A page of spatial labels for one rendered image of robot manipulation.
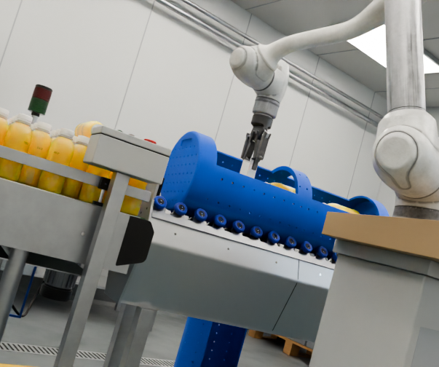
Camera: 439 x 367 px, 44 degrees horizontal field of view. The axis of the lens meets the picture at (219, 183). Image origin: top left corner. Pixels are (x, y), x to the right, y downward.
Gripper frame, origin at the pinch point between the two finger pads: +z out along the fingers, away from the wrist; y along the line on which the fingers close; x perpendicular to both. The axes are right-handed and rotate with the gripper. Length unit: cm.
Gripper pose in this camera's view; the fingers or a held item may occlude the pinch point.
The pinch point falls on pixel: (247, 170)
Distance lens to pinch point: 194.1
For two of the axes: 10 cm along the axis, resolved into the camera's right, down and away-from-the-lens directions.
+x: -8.5, -2.9, -4.5
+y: -4.6, -0.4, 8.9
